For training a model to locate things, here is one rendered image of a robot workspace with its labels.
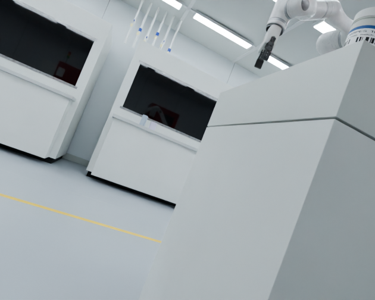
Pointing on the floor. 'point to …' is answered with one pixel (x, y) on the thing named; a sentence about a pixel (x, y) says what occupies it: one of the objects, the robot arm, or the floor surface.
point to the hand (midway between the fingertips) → (261, 62)
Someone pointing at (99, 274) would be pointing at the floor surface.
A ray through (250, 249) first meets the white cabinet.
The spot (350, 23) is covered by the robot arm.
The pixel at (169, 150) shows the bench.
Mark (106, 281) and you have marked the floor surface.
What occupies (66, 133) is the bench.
